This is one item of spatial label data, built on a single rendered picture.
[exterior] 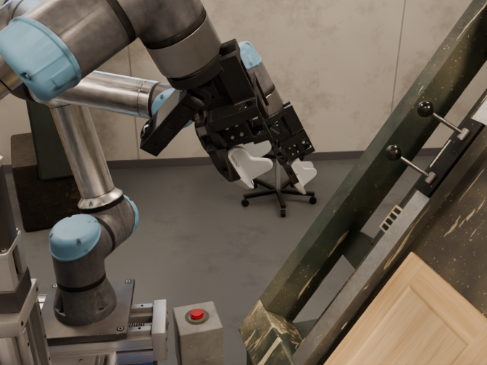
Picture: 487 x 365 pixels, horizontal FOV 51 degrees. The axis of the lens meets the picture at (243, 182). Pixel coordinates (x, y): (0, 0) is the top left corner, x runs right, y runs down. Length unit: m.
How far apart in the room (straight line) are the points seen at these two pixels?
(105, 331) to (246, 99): 0.83
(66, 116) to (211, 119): 0.72
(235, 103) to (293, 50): 4.09
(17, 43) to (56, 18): 0.04
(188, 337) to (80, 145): 0.57
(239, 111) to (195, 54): 0.09
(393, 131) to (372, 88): 3.55
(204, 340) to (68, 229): 0.48
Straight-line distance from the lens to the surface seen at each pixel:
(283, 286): 1.49
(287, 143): 1.08
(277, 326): 1.48
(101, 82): 1.04
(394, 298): 1.23
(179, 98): 0.60
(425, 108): 1.22
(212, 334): 1.44
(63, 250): 1.23
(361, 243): 1.44
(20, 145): 4.21
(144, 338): 1.35
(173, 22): 0.52
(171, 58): 0.54
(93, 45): 0.50
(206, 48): 0.55
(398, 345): 1.19
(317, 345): 1.33
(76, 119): 1.28
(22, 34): 0.50
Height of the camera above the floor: 1.85
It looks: 24 degrees down
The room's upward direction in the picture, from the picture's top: straight up
